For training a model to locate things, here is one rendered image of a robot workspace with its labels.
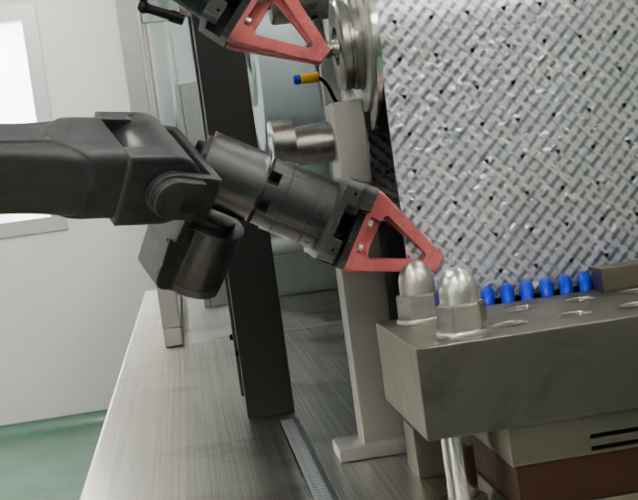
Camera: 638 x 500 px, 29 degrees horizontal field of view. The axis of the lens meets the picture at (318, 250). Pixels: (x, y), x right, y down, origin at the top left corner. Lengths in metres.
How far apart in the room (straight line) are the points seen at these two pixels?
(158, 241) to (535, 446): 0.33
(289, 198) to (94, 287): 5.64
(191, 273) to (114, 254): 5.57
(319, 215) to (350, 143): 0.12
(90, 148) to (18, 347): 5.77
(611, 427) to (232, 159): 0.34
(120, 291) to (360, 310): 5.52
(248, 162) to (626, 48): 0.32
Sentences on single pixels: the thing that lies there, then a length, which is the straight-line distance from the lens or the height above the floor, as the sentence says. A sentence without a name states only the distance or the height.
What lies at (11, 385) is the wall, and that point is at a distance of 6.67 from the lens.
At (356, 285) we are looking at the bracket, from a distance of 1.06.
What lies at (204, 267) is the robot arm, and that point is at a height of 1.09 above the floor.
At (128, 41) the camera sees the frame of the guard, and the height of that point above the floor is 1.39.
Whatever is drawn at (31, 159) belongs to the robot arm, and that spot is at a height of 1.18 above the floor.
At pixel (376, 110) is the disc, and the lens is 1.01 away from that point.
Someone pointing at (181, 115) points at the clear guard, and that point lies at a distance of 2.01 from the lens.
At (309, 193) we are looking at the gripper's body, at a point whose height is 1.13.
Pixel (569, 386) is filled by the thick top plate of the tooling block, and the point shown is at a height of 0.99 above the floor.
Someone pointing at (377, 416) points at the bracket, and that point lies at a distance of 1.08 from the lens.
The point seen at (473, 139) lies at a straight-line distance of 1.00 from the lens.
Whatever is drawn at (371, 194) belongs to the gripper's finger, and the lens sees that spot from 0.94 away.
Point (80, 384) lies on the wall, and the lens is 6.63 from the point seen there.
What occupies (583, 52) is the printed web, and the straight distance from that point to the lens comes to 1.03.
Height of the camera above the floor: 1.15
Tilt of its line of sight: 4 degrees down
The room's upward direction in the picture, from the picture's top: 8 degrees counter-clockwise
